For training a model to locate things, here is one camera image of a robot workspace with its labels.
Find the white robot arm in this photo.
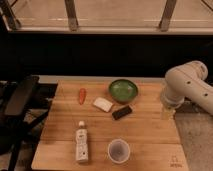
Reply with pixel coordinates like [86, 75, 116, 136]
[160, 61, 213, 116]

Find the black rectangular block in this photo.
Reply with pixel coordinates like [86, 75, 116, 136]
[112, 106, 132, 120]

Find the green bowl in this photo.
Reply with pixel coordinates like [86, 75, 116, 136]
[108, 79, 138, 103]

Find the white sponge block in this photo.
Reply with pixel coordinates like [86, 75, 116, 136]
[93, 97, 113, 112]

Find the orange carrot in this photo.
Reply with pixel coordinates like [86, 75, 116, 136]
[79, 88, 87, 105]

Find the white plastic bottle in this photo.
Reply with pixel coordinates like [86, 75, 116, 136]
[76, 121, 89, 163]

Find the black office chair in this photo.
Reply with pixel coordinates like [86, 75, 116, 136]
[0, 76, 48, 171]

